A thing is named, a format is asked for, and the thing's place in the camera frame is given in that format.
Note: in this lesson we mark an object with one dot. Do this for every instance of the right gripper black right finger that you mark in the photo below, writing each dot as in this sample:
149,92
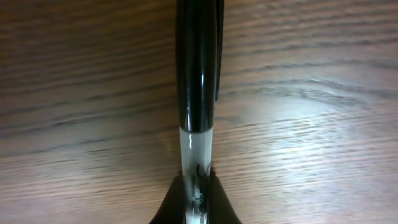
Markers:
220,210

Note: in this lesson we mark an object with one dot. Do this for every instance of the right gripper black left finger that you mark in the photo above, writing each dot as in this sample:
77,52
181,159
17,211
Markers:
172,208

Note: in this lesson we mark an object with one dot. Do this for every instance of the black marker white barrel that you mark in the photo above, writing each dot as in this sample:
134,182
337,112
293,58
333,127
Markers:
198,51

